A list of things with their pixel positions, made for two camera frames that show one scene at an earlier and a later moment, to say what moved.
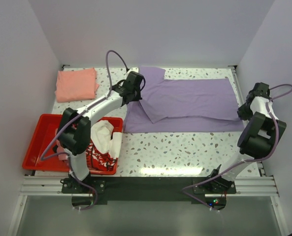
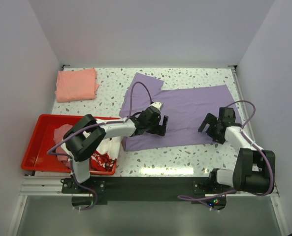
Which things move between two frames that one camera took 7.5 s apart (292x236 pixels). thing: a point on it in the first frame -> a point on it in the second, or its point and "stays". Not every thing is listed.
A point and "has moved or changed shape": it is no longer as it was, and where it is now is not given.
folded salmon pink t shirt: (76, 84) stays
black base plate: (149, 190) stays
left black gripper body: (137, 95) -> (154, 126)
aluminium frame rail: (44, 186) stays
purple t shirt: (183, 105) has moved or changed shape
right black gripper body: (244, 104) -> (218, 122)
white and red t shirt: (103, 151) stays
